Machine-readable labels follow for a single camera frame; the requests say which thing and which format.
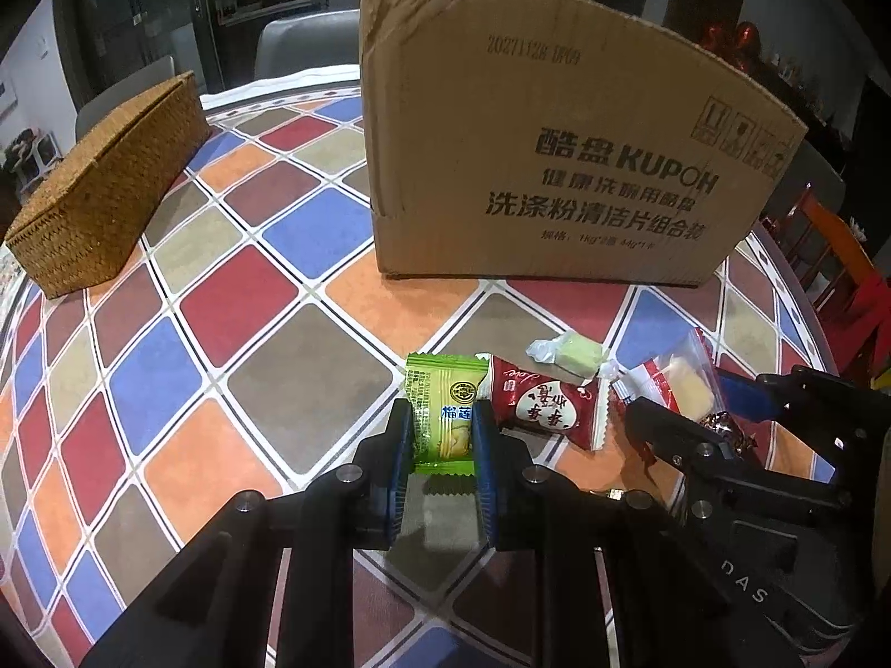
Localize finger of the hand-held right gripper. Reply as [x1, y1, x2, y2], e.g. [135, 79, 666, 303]
[717, 365, 891, 464]
[626, 398, 843, 519]

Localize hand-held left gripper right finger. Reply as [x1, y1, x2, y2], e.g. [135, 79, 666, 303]
[473, 404, 718, 668]

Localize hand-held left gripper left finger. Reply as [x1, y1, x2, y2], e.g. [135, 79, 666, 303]
[80, 398, 419, 668]

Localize clear packet with yellow cake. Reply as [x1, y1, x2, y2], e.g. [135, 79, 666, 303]
[654, 328, 728, 424]

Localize green snack packet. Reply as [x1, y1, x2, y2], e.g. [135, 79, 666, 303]
[405, 353, 489, 495]

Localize red heart-print snack packet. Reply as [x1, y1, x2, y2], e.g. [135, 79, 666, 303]
[485, 355, 610, 452]

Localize green candy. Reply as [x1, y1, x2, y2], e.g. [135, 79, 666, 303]
[527, 334, 624, 382]

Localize brown cardboard box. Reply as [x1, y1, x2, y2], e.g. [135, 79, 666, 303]
[358, 0, 810, 288]

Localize brown foil candy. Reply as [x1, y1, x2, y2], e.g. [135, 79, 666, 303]
[699, 412, 763, 456]

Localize white red-edged snack packet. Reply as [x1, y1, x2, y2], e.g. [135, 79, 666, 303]
[609, 358, 673, 419]

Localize red cloth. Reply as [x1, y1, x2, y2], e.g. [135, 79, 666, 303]
[845, 271, 891, 370]

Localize orange wooden chair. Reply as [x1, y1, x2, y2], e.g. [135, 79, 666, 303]
[776, 188, 891, 377]

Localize grey dining chair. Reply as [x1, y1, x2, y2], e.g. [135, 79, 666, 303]
[75, 48, 175, 144]
[762, 135, 846, 224]
[254, 8, 363, 81]

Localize colourful checked tablecloth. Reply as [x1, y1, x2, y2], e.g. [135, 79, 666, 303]
[0, 87, 840, 668]

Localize red foil balloons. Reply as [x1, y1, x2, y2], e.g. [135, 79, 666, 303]
[703, 19, 763, 77]

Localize woven lidded basket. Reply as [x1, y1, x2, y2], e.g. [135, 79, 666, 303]
[6, 71, 211, 297]

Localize white shoe rack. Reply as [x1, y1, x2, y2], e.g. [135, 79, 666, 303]
[0, 126, 57, 189]

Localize glass sliding door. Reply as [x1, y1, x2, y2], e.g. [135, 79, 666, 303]
[70, 0, 363, 95]

